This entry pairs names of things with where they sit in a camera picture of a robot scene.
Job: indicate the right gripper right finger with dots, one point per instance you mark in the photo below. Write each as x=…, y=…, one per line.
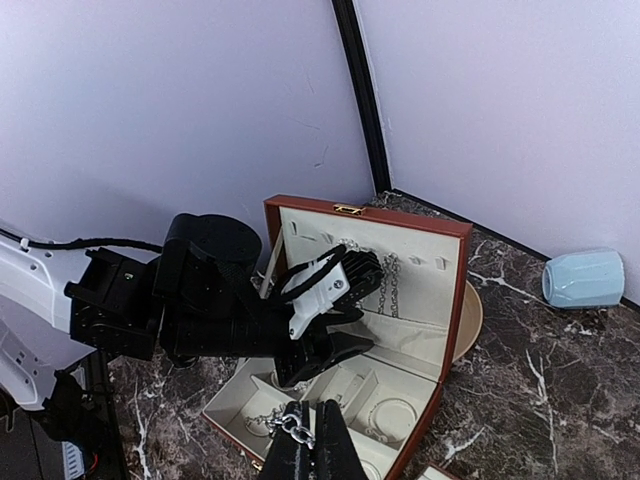
x=335, y=455

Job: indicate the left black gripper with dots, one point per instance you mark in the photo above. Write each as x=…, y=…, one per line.
x=196, y=299

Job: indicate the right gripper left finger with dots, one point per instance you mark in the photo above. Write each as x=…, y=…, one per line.
x=291, y=450

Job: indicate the large red jewelry box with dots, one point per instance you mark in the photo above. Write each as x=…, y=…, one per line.
x=389, y=395

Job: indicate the small red jewelry tray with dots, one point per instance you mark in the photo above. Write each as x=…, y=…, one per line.
x=434, y=472

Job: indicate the white bangle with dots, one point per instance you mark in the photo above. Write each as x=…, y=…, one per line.
x=392, y=420

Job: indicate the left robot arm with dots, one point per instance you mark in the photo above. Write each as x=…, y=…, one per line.
x=36, y=345

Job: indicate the beige plate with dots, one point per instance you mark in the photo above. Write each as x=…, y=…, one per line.
x=471, y=322

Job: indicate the light blue faceted cup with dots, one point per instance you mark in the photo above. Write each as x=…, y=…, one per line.
x=587, y=279

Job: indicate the white cable duct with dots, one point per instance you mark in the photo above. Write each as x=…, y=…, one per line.
x=73, y=461

